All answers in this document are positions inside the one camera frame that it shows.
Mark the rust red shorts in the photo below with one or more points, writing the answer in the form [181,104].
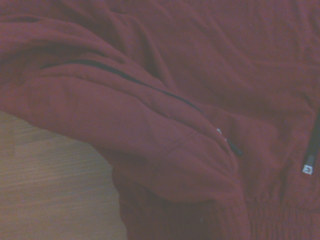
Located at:
[175,75]

